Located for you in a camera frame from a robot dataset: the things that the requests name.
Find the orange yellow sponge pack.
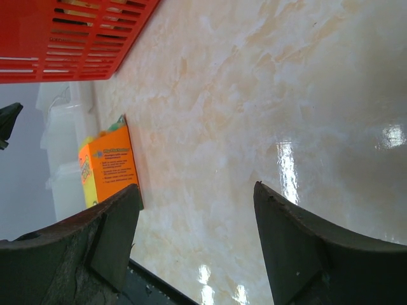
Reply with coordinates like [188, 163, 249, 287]
[78, 114, 139, 208]

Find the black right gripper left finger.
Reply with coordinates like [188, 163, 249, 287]
[1, 184, 141, 304]

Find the clear plastic compartment tray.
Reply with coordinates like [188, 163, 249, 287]
[36, 81, 99, 221]

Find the red plastic basket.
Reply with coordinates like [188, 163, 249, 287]
[1, 0, 160, 84]

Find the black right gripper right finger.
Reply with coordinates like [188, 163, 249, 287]
[253, 182, 406, 304]

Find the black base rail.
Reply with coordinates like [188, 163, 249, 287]
[117, 259, 198, 305]

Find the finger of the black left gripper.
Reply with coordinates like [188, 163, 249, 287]
[0, 102, 24, 149]

